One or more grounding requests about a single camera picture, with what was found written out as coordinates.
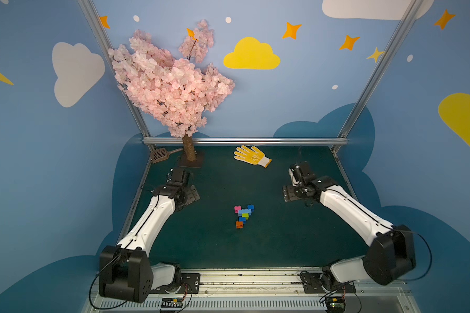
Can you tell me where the yellow dotted work glove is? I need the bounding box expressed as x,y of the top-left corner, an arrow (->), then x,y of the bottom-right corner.
234,145 -> 272,168

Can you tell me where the aluminium front rail assembly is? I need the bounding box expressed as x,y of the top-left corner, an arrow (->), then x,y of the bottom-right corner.
82,267 -> 420,312

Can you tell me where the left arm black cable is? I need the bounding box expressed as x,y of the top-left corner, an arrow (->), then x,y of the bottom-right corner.
88,156 -> 181,311

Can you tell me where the right aluminium frame post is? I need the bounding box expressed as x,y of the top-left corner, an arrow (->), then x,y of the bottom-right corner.
331,0 -> 424,156

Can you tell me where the dark square tree base plate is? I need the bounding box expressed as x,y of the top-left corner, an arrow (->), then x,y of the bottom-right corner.
178,151 -> 205,168

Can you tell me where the left electronics board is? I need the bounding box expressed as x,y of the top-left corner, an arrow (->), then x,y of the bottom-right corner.
159,298 -> 185,312

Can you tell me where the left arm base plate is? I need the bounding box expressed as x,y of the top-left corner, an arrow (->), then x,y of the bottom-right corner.
150,273 -> 201,295

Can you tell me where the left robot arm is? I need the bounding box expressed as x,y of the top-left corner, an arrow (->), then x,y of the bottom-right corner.
98,186 -> 200,303

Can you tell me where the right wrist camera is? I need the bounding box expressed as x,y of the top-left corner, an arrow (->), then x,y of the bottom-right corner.
289,161 -> 317,186

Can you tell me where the aluminium frame post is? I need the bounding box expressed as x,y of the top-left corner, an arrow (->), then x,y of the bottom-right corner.
331,0 -> 424,156
77,0 -> 156,152

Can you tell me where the electronics board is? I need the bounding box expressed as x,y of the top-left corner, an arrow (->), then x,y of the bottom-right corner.
325,297 -> 345,313
159,298 -> 185,312

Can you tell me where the brown slotted plastic scoop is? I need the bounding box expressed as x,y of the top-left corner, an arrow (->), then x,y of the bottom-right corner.
151,147 -> 184,164

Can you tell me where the pink cherry blossom tree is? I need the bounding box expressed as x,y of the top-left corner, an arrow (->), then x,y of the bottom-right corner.
108,20 -> 235,160

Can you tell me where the right electronics board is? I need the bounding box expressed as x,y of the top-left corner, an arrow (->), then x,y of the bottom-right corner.
325,297 -> 345,313

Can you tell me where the light blue long lego brick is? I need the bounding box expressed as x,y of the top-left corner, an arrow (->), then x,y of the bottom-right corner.
238,209 -> 252,216

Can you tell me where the left aluminium frame post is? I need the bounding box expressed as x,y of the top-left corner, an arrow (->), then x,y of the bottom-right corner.
77,0 -> 156,152

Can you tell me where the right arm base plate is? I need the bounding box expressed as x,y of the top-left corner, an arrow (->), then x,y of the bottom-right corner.
298,271 -> 356,293

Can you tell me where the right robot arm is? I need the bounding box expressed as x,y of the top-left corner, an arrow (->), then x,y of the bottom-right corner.
283,177 -> 416,292

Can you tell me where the aluminium back frame rail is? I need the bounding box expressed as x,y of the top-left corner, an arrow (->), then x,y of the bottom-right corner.
142,136 -> 348,147

